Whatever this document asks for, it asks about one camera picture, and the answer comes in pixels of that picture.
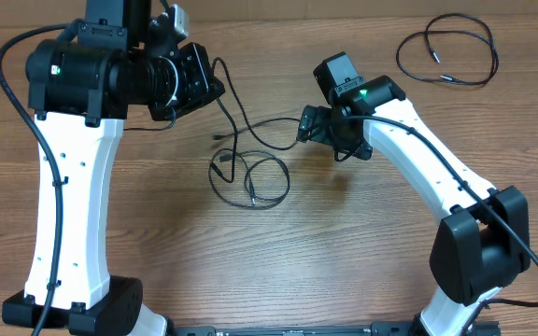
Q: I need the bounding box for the black cable staying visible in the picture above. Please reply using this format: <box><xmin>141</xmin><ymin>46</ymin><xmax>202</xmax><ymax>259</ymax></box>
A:
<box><xmin>207</xmin><ymin>57</ymin><xmax>298</xmax><ymax>211</ymax></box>

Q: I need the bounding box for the black cable pulled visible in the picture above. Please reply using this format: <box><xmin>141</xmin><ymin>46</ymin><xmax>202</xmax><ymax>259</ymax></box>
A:
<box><xmin>394</xmin><ymin>12</ymin><xmax>501</xmax><ymax>88</ymax></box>

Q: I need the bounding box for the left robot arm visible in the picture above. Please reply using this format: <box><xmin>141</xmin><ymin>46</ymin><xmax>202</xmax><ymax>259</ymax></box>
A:
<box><xmin>2</xmin><ymin>1</ymin><xmax>224</xmax><ymax>335</ymax></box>

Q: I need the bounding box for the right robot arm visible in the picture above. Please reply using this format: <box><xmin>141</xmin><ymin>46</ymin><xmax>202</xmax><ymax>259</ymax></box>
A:
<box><xmin>297</xmin><ymin>52</ymin><xmax>531</xmax><ymax>335</ymax></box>

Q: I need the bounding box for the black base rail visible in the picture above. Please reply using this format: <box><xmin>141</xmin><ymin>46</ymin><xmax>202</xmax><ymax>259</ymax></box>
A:
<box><xmin>165</xmin><ymin>319</ymin><xmax>502</xmax><ymax>336</ymax></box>

